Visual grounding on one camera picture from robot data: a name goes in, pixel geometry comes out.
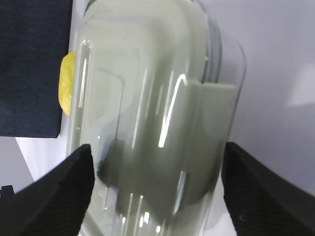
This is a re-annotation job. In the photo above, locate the yellow lemon-shaped toy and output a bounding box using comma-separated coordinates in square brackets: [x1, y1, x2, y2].
[58, 51, 76, 116]

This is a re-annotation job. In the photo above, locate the glass container with green lid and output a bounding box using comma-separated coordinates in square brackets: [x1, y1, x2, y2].
[67, 0, 246, 236]

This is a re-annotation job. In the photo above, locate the dark navy lunch bag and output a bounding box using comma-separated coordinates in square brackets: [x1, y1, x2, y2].
[0, 0, 72, 138]

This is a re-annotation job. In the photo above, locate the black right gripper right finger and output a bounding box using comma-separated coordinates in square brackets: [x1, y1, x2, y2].
[221, 142, 315, 236]

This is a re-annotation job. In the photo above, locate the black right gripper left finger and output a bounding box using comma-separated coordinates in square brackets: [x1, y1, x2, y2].
[0, 144, 95, 236]

